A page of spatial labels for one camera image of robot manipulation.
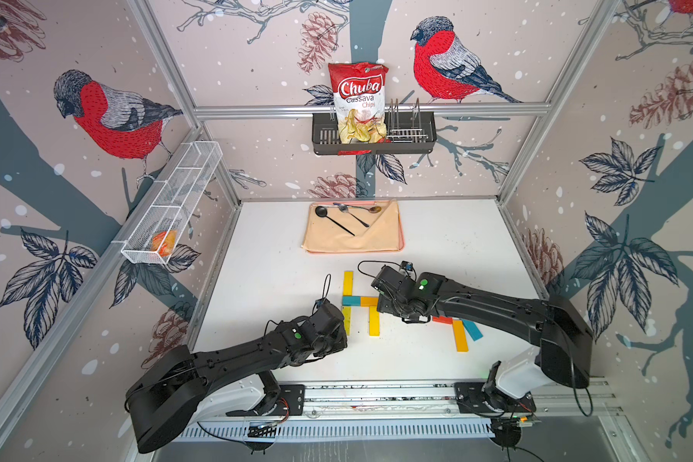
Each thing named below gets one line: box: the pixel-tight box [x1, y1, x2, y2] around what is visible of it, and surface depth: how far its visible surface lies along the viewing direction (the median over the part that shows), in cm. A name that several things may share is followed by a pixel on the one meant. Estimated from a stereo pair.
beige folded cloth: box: [302, 200, 400, 252], surface depth 113 cm
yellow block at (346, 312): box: [341, 306, 352, 336], surface depth 90 cm
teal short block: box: [341, 295, 361, 307], surface depth 94 cm
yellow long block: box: [368, 306, 381, 336], surface depth 89 cm
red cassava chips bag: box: [328, 61, 391, 144], surface depth 85 cm
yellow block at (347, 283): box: [342, 270, 354, 297], surface depth 97 cm
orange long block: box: [452, 319, 469, 353], surface depth 85 cm
